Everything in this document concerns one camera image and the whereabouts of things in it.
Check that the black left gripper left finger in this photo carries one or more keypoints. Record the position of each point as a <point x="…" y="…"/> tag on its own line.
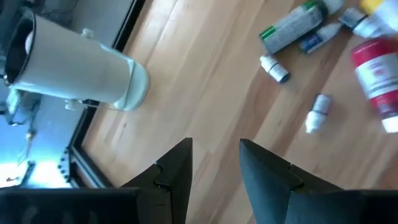
<point x="177" y="174"/>

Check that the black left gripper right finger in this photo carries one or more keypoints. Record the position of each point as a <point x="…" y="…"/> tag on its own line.
<point x="267" y="180"/>

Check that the small white-capped coloring bottle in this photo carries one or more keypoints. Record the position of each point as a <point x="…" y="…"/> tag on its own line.
<point x="353" y="18"/>
<point x="318" y="112"/>

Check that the small black food coloring bottle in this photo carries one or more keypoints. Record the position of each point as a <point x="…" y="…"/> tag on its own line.
<point x="275" y="69"/>

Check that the large dark red coloring bottle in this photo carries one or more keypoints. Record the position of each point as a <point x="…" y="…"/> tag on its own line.
<point x="376" y="81"/>

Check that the small blue food coloring bottle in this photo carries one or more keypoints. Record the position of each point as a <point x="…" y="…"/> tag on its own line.
<point x="314" y="40"/>

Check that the large green food coloring bottle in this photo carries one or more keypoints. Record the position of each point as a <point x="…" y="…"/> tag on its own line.
<point x="292" y="26"/>

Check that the large yellow food coloring bottle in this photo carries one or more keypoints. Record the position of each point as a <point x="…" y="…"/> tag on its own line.
<point x="384" y="18"/>

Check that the white cylindrical canister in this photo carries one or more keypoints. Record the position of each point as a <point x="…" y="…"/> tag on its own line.
<point x="81" y="68"/>

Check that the white ball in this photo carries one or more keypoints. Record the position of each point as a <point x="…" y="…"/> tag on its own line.
<point x="29" y="43"/>

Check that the black aluminium table frame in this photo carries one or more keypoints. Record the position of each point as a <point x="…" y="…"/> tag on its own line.
<point x="77" y="133"/>

